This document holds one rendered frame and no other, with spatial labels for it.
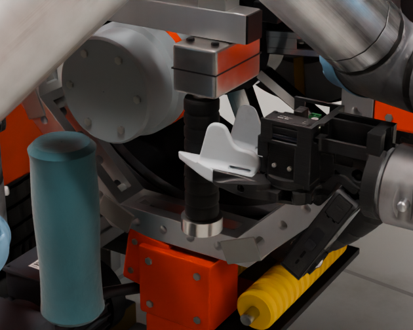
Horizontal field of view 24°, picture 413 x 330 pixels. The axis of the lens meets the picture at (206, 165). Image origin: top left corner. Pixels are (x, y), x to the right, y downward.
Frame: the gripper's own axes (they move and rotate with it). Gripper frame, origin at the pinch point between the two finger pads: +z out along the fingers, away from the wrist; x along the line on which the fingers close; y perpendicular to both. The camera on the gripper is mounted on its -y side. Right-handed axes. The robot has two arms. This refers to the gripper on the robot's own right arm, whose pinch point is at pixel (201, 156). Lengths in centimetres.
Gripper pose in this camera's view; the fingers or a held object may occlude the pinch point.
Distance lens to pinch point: 96.9
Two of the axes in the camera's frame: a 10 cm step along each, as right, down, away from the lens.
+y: 0.0, -9.1, -4.1
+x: -5.3, 3.5, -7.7
